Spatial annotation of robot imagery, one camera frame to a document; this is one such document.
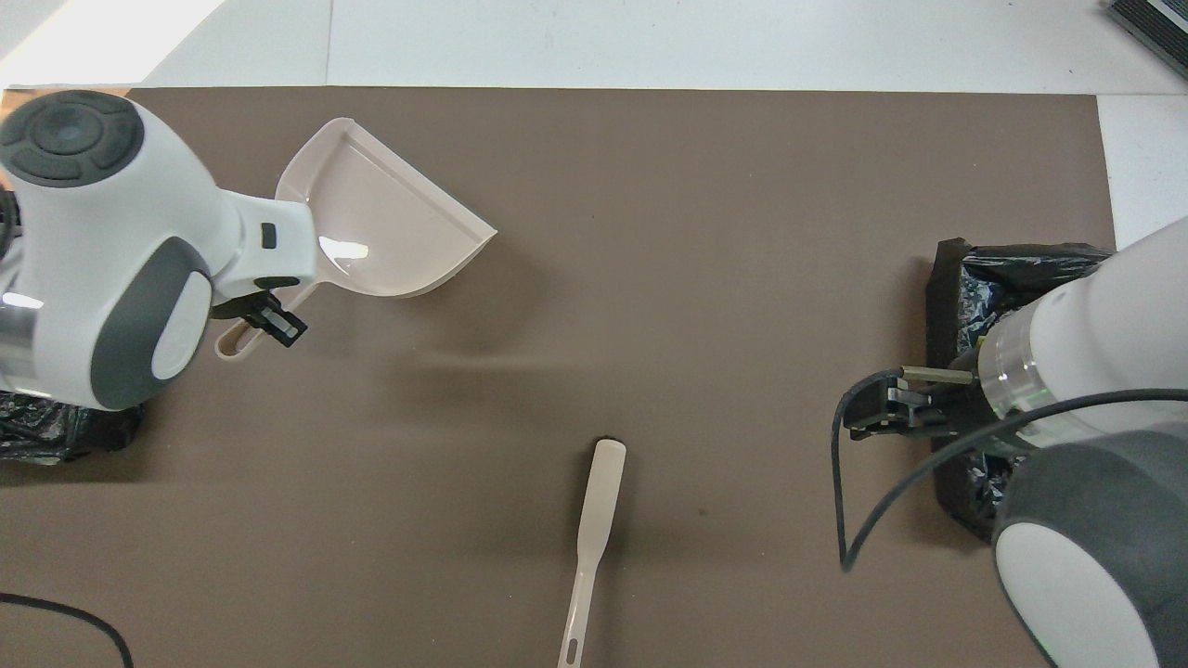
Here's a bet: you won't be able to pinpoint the dark ribbed object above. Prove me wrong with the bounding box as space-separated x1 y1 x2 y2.
1104 0 1188 80

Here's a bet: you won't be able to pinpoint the black bag lined bin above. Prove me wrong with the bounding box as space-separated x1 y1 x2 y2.
0 390 145 463
931 238 1115 544

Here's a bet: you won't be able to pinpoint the beige brush black bristles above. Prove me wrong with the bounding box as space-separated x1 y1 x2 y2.
557 438 627 668

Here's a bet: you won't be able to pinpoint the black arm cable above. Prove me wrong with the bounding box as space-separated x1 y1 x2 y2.
831 368 1188 572
0 592 135 668

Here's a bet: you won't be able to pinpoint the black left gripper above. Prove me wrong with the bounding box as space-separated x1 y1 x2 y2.
210 276 309 350

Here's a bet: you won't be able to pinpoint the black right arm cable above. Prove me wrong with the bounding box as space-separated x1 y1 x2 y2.
831 368 1188 572

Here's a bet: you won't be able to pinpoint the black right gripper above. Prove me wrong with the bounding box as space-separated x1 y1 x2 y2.
845 366 999 442

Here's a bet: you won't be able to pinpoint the beige plastic dustpan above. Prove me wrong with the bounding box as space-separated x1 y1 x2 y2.
215 117 498 359

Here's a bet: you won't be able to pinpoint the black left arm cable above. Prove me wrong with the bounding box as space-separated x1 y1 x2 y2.
0 592 135 668

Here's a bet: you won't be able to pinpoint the brown paper table mat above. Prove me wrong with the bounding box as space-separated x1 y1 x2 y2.
0 86 1166 668

